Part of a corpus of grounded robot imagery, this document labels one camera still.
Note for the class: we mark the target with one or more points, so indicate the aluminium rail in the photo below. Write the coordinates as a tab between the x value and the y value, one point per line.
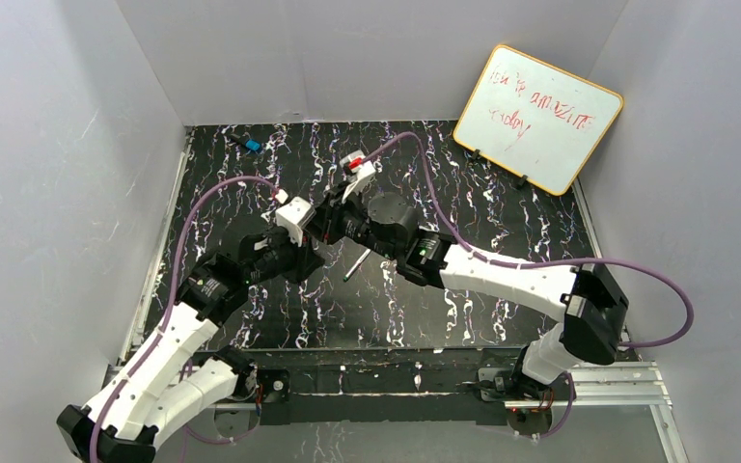
621	384

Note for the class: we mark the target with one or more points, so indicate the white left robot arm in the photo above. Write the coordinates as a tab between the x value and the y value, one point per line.
143	405

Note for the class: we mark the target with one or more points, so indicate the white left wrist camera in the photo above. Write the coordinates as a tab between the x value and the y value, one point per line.
294	216

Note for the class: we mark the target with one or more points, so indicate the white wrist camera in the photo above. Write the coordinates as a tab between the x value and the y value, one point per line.
359	173
294	216

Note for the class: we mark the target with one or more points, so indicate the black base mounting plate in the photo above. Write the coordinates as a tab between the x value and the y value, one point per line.
455	384

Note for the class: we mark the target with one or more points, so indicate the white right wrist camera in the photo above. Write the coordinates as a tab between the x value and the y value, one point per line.
359	173

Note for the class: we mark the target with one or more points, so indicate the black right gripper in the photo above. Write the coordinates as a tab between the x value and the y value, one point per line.
334	213

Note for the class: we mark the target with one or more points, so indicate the yellow-framed whiteboard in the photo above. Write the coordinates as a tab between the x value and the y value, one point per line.
538	122

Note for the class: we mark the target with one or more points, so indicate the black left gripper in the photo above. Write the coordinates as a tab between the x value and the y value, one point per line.
303	257

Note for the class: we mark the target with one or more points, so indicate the white green-tipped pen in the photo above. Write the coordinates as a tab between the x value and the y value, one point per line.
353	269

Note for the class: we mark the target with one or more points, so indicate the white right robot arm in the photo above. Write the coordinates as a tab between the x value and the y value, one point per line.
584	299

